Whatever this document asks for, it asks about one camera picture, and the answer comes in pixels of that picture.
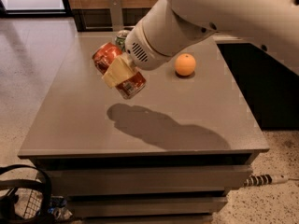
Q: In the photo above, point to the left metal bracket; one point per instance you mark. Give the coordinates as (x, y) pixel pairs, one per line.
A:
(115, 8)

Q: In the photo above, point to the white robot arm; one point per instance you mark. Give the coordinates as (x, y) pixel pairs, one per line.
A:
(173, 25)

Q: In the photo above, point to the wooden counter with shelf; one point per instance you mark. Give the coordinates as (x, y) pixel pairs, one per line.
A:
(94, 15)

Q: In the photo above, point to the grey drawer cabinet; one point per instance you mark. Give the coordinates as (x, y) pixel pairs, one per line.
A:
(170, 155)

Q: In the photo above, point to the green soda can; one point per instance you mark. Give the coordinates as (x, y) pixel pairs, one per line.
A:
(120, 39)

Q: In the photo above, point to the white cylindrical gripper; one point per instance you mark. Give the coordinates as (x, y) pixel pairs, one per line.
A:
(144, 54)

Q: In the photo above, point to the wire mesh basket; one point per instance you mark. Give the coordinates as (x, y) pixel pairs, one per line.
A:
(32, 203)

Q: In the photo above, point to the orange fruit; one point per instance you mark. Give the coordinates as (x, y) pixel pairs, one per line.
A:
(185, 64)

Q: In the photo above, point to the red coke can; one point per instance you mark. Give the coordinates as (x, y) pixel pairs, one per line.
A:
(104, 57)

